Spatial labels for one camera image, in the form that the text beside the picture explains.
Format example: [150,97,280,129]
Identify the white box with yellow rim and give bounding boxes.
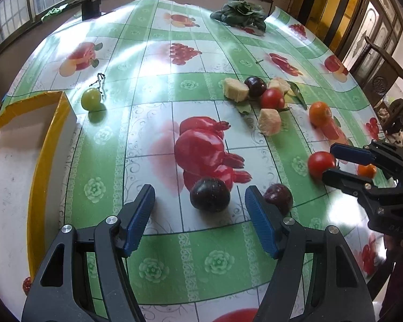
[0,90,78,287]

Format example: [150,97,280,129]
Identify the leafy green vegetable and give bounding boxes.
[210,0,267,32]

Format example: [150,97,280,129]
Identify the small orange tangerine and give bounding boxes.
[357,164,377,180]

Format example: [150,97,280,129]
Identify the green round fruit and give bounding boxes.
[81,88,102,111]

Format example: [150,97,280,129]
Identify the pale fruit chunk back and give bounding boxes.
[266,76,290,95]

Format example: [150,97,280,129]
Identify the fruit-print green tablecloth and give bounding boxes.
[4,0,386,321]

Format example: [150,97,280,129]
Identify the dark red plum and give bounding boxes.
[264,183,293,217]

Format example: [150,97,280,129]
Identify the red tomato with stem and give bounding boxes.
[307,151,336,180]

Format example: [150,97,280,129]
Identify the dark plum in pile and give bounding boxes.
[244,76,267,98]

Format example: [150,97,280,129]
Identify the dark wooden armchair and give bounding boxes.
[350,36,403,134]

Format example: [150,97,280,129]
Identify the pale fruit chunk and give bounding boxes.
[266,76,290,95]
[223,78,249,103]
[258,108,282,137]

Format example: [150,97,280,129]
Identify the black cup on table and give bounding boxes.
[81,0,102,21]

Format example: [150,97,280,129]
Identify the green cloth on windowsill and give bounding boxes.
[41,4,67,23]

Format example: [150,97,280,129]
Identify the green leaf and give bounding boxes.
[288,81,307,111]

